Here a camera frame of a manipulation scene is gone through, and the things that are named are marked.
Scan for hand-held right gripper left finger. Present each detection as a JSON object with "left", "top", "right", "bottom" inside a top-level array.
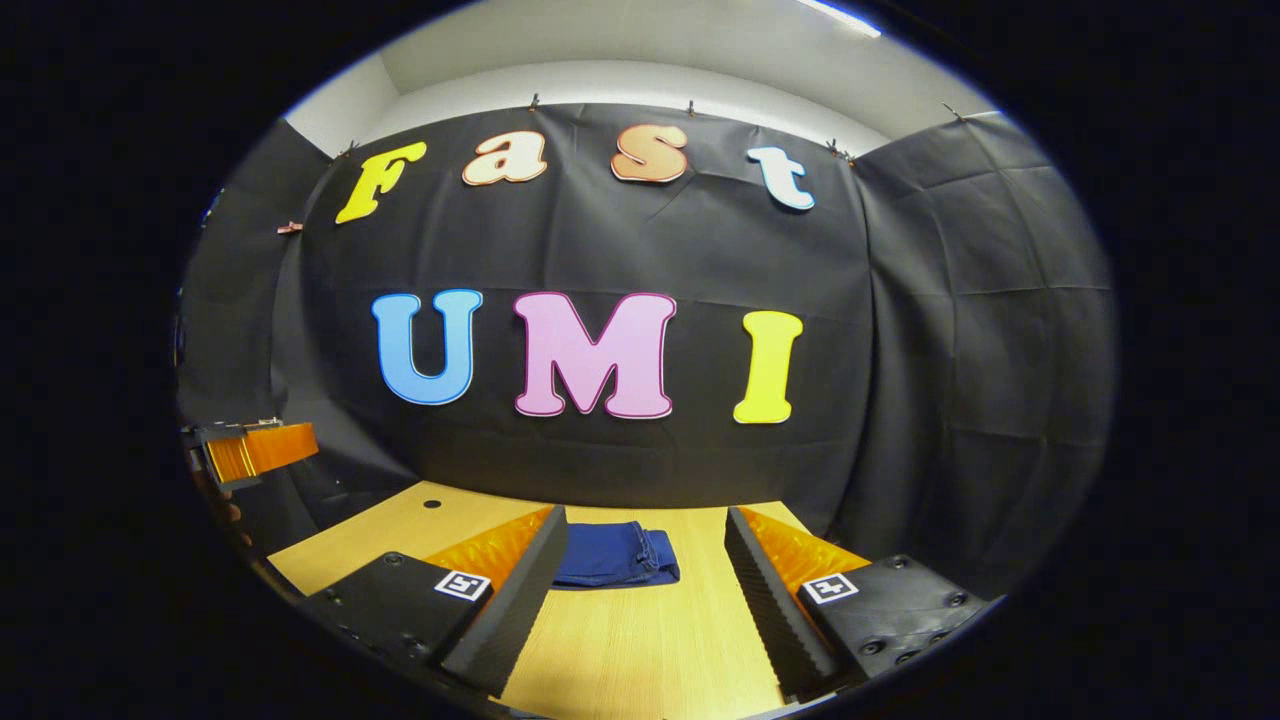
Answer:
[{"left": 300, "top": 505, "right": 569, "bottom": 698}]

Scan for blue denim jeans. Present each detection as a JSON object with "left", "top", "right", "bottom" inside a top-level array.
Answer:
[{"left": 552, "top": 521, "right": 681, "bottom": 589}]

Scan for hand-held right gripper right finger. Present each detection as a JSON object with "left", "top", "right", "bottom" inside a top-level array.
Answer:
[{"left": 724, "top": 506, "right": 991, "bottom": 698}]

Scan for black backdrop cloth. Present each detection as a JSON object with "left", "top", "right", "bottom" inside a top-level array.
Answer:
[{"left": 175, "top": 100, "right": 1118, "bottom": 601}]

